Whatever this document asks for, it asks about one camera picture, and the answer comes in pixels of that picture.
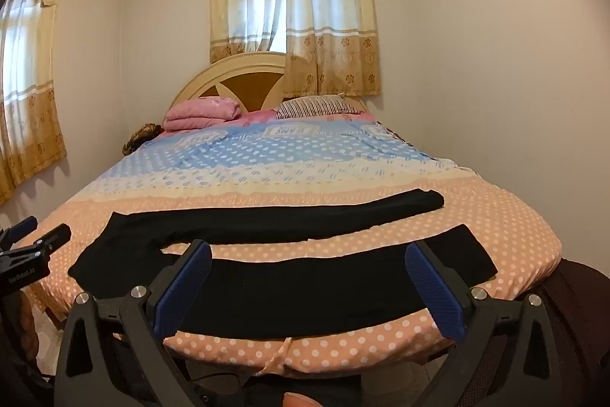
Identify brown patterned cloth bundle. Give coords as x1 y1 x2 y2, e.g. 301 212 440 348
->
122 122 165 156

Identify polka dot bedspread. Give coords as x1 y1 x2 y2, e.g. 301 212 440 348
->
29 119 563 376

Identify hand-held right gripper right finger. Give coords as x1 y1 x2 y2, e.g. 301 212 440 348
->
404 240 561 407

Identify dark maroon garment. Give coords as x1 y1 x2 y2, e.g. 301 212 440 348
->
477 258 610 407

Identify striped pillow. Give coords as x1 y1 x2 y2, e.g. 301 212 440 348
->
276 95 366 120

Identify folded pink blanket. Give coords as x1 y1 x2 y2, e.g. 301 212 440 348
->
163 97 244 132

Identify beige floral window curtain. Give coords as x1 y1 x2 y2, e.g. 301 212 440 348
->
0 0 71 205
208 0 382 99

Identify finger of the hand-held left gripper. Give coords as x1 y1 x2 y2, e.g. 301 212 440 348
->
29 223 72 256
10 216 39 243

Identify cream wooden headboard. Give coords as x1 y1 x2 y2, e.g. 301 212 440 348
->
167 51 369 114

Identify black pants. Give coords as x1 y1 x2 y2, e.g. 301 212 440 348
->
68 189 499 338

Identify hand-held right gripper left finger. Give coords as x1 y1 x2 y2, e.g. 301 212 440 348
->
56 239 213 407

